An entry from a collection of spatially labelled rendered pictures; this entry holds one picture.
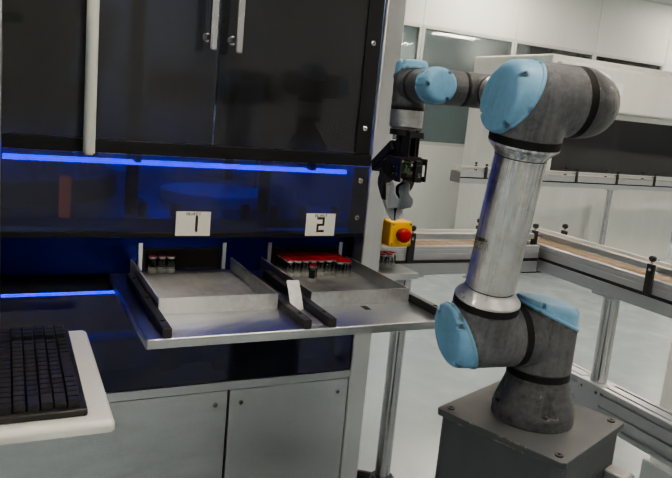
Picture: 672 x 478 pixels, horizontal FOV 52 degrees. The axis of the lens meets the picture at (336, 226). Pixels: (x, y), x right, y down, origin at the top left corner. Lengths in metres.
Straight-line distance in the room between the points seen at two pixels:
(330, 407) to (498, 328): 0.90
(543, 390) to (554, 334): 0.11
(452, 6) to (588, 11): 1.91
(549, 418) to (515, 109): 0.57
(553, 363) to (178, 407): 0.96
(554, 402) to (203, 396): 0.91
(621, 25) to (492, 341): 8.17
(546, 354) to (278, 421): 0.90
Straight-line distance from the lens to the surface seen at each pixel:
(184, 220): 1.68
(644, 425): 2.24
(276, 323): 1.43
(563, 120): 1.12
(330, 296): 1.57
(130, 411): 1.81
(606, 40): 9.06
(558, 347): 1.29
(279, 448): 1.99
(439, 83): 1.44
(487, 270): 1.17
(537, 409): 1.31
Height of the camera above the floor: 1.33
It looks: 10 degrees down
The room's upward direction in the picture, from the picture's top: 5 degrees clockwise
